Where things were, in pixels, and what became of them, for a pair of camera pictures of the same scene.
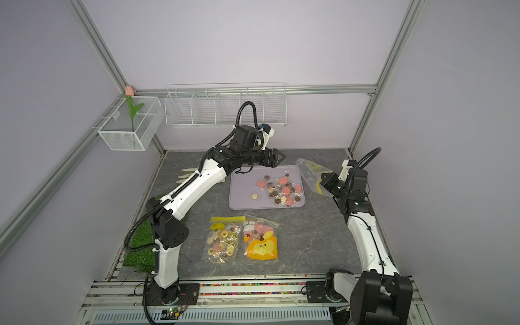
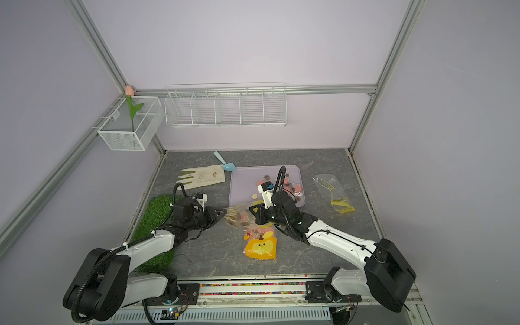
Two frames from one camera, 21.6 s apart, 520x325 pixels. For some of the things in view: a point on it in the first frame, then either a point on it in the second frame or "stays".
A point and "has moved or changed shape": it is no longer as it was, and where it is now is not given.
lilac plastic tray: x=264 y=187 stays
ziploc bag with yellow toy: x=261 y=239 stays
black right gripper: x=326 y=183 -> x=259 y=212
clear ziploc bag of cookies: x=311 y=173 has moved or changed shape
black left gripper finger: x=275 y=153 -> x=215 y=212
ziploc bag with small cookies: x=223 y=238 -> x=242 y=218
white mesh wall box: x=121 y=133 stays
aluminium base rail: x=223 y=300 stays
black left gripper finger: x=274 y=159 -> x=212 y=218
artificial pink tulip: x=129 y=93 stays
